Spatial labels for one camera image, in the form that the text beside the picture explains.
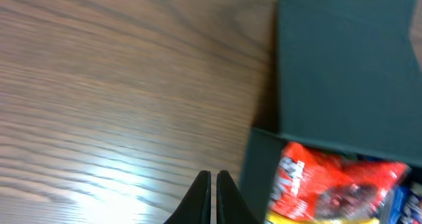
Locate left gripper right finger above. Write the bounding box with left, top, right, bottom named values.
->
left=216, top=170, right=259, bottom=224

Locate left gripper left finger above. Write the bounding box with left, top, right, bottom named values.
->
left=164, top=170, right=211, bottom=224

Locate yellow Hacks candy bag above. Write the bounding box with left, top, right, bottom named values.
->
left=264, top=211, right=380, bottom=224

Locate red Hacks candy bag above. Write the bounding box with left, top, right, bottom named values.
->
left=268, top=142, right=409, bottom=221

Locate blue Oreo cookie pack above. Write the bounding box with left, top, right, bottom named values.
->
left=386, top=186, right=410, bottom=224

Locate dark green box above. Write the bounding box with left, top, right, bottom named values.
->
left=240, top=0, right=421, bottom=221

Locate dark purple snack bar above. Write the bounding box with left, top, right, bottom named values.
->
left=398, top=182, right=421, bottom=224

